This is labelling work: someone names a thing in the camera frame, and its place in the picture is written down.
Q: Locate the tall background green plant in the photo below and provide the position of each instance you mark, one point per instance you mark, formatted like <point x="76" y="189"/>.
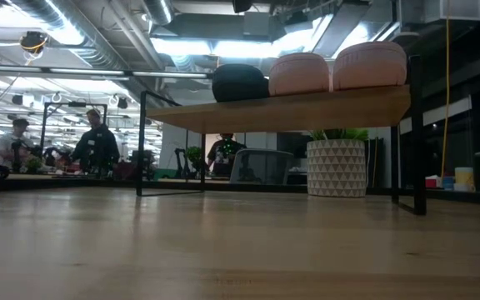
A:
<point x="194" y="155"/>

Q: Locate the yellow and white container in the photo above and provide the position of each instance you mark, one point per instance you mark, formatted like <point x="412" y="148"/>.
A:
<point x="465" y="179"/>

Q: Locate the small background potted plant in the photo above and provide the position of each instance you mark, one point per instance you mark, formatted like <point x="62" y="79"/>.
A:
<point x="33" y="163"/>

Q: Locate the person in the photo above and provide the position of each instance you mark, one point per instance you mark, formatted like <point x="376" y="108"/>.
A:
<point x="223" y="154"/>
<point x="13" y="143"/>
<point x="96" y="148"/>

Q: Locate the grey mesh office chair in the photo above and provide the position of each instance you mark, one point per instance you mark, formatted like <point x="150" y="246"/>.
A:
<point x="265" y="166"/>

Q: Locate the horizontal overhead metal bar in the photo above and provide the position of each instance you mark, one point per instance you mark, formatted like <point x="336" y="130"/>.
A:
<point x="98" y="71"/>

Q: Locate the pink slide sandal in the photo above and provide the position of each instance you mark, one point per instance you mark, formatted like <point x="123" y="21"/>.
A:
<point x="299" y="75"/>
<point x="369" y="66"/>

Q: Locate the black metal table frame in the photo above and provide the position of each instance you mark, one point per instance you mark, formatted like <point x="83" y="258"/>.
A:
<point x="265" y="188"/>

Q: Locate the succulent in patterned white pot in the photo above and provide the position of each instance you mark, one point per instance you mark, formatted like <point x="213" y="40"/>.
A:
<point x="336" y="166"/>

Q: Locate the black background rig frame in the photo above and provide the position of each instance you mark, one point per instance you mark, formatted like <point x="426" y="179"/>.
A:
<point x="45" y="125"/>

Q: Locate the wooden shelf with black legs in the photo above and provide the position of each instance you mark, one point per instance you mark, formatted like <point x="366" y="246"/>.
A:
<point x="286" y="110"/>

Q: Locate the black slide sandal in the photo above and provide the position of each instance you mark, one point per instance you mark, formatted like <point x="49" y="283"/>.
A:
<point x="240" y="83"/>

